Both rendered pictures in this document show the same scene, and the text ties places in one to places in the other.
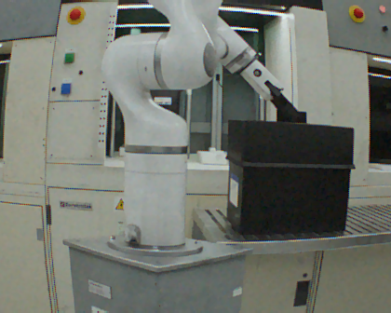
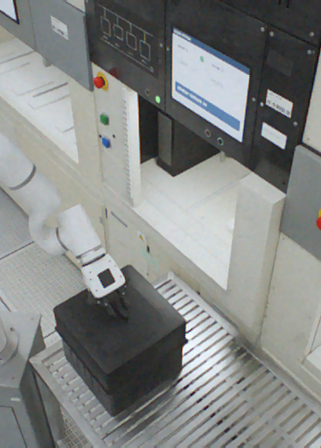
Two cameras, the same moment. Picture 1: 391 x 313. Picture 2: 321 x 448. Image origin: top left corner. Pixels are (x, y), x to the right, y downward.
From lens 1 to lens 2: 215 cm
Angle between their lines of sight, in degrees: 65
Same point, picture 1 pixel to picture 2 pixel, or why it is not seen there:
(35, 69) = (86, 112)
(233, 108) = not seen: outside the picture
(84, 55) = (114, 123)
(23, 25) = (68, 65)
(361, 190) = (295, 364)
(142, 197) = not seen: outside the picture
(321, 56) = (256, 243)
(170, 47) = not seen: outside the picture
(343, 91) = (289, 279)
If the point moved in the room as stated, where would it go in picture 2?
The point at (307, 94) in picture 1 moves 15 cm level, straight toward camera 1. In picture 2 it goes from (238, 263) to (191, 280)
